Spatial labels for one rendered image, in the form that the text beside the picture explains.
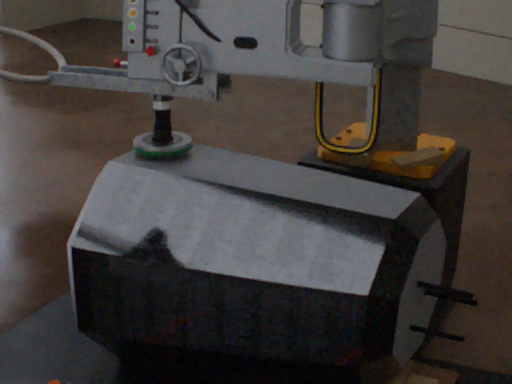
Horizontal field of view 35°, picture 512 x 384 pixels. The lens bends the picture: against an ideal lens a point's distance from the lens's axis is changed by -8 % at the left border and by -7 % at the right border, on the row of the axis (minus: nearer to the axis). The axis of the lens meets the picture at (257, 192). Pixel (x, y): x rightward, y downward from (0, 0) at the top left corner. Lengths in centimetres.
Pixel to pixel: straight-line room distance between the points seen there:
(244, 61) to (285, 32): 17
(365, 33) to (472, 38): 609
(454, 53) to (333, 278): 650
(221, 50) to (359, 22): 48
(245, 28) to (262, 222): 64
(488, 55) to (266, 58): 612
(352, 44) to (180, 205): 78
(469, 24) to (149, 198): 628
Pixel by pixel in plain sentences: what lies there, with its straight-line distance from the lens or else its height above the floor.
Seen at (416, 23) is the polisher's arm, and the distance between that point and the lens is 338.
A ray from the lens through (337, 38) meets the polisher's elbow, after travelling 283.
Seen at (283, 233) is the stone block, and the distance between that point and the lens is 275.
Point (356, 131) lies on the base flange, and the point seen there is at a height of 78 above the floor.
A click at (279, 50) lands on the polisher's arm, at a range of 286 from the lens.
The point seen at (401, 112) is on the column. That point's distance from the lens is 352.
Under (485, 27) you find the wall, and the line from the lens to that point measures 882.
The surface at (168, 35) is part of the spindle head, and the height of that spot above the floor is 132.
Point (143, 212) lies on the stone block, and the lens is 297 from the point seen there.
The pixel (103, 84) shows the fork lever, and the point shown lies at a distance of 314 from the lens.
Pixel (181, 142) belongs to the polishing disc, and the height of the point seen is 91.
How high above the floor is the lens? 185
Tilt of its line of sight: 21 degrees down
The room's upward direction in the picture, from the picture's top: 2 degrees clockwise
